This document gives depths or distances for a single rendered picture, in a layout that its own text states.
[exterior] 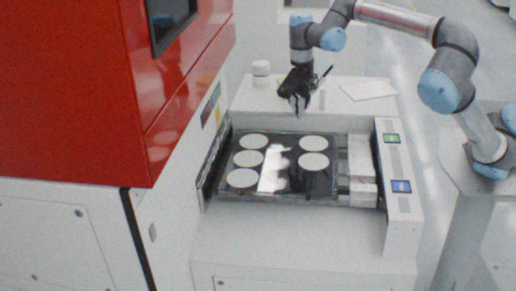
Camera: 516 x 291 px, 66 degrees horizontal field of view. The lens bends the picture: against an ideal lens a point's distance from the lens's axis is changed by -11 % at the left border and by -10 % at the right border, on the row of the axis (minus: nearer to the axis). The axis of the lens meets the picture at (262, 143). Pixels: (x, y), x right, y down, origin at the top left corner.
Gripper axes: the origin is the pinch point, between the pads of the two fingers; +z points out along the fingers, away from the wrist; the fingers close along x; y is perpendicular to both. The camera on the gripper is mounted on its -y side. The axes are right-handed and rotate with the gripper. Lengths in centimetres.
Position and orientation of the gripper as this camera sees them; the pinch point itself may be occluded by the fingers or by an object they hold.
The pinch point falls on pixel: (298, 116)
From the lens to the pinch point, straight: 151.5
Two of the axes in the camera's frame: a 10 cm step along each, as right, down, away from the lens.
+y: 6.0, -4.4, 6.7
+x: -8.0, -2.9, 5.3
